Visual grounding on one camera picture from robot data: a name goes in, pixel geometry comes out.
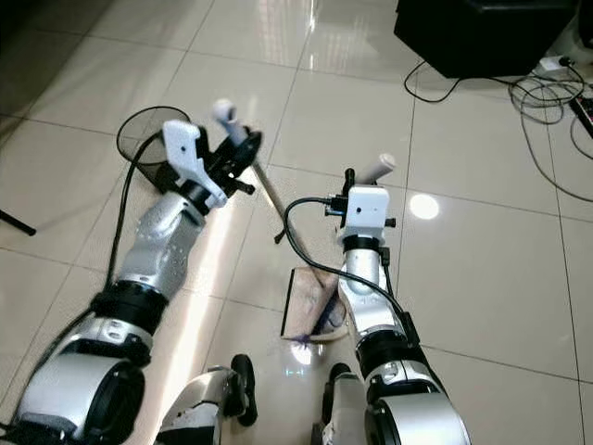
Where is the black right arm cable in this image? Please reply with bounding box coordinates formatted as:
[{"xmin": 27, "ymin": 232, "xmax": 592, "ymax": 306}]
[{"xmin": 282, "ymin": 195, "xmax": 423, "ymax": 348}]

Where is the black cabinet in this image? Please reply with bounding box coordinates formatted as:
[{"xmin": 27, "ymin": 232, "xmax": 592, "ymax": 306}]
[{"xmin": 393, "ymin": 0, "xmax": 581, "ymax": 81}]

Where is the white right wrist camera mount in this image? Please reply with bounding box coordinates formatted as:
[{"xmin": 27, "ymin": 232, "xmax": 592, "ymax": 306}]
[{"xmin": 342, "ymin": 184, "xmax": 397, "ymax": 238}]

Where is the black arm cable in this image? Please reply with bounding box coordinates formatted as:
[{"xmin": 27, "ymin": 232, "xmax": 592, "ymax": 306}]
[
  {"xmin": 282, "ymin": 195, "xmax": 423, "ymax": 348},
  {"xmin": 56, "ymin": 130, "xmax": 166, "ymax": 339}
]

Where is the silver robot leg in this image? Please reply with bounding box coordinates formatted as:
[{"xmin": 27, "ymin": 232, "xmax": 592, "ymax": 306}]
[
  {"xmin": 154, "ymin": 353, "xmax": 259, "ymax": 445},
  {"xmin": 322, "ymin": 362, "xmax": 377, "ymax": 445}
]

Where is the tan dustpan with long handle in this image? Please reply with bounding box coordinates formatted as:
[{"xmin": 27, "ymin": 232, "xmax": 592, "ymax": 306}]
[{"xmin": 281, "ymin": 152, "xmax": 397, "ymax": 344}]

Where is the black metal rod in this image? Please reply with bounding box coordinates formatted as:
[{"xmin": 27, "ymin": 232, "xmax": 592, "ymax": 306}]
[{"xmin": 0, "ymin": 210, "xmax": 37, "ymax": 236}]

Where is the silver left robot leg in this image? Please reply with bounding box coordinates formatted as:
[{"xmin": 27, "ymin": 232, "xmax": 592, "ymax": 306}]
[{"xmin": 154, "ymin": 353, "xmax": 259, "ymax": 445}]

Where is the black mesh waste bin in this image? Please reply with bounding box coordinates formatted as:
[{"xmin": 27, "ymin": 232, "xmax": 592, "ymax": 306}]
[{"xmin": 116, "ymin": 105, "xmax": 194, "ymax": 193}]

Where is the white power strip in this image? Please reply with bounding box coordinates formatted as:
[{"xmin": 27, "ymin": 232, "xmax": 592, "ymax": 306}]
[{"xmin": 538, "ymin": 55, "xmax": 577, "ymax": 76}]

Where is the black power strip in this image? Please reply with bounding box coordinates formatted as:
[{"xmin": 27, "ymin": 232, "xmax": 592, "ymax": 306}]
[{"xmin": 569, "ymin": 95, "xmax": 593, "ymax": 140}]

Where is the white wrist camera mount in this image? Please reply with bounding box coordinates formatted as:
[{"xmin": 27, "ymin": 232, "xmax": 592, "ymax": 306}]
[
  {"xmin": 342, "ymin": 184, "xmax": 397, "ymax": 238},
  {"xmin": 161, "ymin": 120, "xmax": 229, "ymax": 210}
]

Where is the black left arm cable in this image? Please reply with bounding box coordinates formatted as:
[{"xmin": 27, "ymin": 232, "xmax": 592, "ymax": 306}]
[{"xmin": 56, "ymin": 130, "xmax": 166, "ymax": 339}]

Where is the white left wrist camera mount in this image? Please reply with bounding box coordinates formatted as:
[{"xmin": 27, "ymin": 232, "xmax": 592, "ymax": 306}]
[{"xmin": 161, "ymin": 120, "xmax": 229, "ymax": 210}]

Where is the black floor cable tangle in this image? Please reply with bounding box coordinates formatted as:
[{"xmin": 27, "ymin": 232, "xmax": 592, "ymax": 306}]
[{"xmin": 403, "ymin": 57, "xmax": 593, "ymax": 205}]

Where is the silver right robot leg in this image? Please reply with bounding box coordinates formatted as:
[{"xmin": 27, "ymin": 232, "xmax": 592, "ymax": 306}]
[{"xmin": 322, "ymin": 362, "xmax": 377, "ymax": 445}]

